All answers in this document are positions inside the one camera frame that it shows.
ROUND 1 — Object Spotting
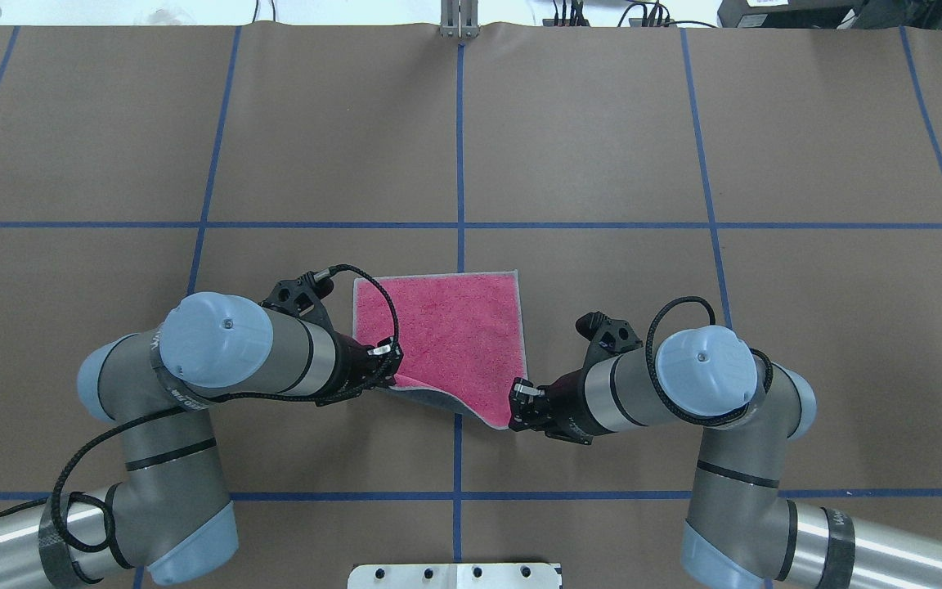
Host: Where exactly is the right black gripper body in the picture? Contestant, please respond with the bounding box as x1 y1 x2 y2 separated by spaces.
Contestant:
533 370 594 445

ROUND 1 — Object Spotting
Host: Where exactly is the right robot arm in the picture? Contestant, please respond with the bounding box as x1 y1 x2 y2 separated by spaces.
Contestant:
509 317 942 588

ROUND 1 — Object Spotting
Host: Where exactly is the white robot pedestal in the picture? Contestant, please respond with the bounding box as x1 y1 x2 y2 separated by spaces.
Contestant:
347 562 564 588

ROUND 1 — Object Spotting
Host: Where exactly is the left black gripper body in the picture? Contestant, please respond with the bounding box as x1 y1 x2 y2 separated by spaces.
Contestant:
332 335 395 402

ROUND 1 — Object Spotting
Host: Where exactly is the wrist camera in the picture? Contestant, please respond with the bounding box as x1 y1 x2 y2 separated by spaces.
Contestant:
575 312 644 368
259 269 335 317

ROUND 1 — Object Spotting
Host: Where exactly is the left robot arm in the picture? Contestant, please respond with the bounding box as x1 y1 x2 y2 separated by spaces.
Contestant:
0 292 402 588

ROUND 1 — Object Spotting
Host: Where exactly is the pink towel grey edge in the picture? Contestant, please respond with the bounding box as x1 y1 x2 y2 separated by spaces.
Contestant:
378 271 527 431

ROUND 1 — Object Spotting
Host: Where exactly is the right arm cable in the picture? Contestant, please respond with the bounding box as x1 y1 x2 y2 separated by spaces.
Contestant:
644 296 774 430

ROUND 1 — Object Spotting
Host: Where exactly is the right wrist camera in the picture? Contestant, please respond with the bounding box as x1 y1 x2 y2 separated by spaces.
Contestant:
575 312 644 368

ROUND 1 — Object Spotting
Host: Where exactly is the aluminium frame post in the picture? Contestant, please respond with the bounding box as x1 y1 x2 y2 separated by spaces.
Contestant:
438 0 481 40

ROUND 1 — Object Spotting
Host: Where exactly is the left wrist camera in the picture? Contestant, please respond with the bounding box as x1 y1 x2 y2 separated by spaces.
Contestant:
259 269 335 317

